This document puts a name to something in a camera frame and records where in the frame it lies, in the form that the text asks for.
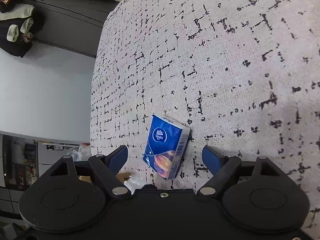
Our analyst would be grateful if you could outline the clothes hanging on door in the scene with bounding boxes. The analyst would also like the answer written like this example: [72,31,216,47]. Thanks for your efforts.
[1,0,45,58]

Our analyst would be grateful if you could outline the cardboard box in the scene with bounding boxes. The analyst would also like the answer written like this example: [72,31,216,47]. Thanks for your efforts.
[78,172,132,185]

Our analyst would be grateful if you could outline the white black patterned bed cover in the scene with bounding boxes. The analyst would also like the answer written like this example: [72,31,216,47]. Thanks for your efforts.
[90,0,319,239]

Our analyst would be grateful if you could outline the blue tissue pack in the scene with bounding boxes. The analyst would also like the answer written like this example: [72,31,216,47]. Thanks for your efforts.
[143,115,191,180]

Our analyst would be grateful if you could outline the white plastic bag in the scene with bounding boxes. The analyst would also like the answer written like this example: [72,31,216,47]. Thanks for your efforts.
[66,143,91,161]

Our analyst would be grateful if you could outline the white cabinet with shelves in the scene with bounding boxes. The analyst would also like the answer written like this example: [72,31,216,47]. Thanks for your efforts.
[1,134,79,219]

